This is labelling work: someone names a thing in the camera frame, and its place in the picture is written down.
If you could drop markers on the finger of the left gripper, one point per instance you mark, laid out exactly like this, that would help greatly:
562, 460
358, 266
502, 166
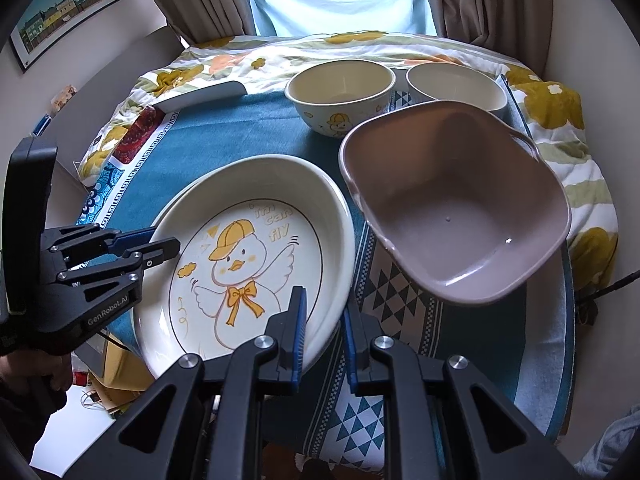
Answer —
128, 240
155, 253

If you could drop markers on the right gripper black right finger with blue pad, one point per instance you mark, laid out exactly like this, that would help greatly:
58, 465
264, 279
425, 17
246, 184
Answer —
443, 419

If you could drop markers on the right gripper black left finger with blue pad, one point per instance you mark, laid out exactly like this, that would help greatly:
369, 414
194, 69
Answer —
201, 418

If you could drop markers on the cream duck oval plate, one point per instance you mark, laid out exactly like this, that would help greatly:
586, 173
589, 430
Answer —
249, 233

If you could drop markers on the mauve square plastic bowl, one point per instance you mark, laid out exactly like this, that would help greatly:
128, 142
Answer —
464, 203

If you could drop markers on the cream duck bowl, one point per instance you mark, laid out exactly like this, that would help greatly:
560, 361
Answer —
334, 97

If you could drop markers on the person's hand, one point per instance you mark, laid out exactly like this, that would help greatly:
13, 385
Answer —
19, 368

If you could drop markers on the blue patterned tablecloth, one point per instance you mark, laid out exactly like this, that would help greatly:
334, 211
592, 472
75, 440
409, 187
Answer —
524, 343

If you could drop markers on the grey table edge guard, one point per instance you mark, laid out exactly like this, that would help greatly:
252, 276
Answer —
224, 90

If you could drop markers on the floral striped duvet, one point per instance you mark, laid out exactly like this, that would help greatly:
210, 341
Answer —
552, 112

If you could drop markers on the framed town picture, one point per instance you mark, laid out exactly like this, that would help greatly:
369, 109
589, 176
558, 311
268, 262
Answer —
47, 21

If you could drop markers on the right brown curtain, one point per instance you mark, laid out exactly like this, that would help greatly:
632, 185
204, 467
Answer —
518, 28

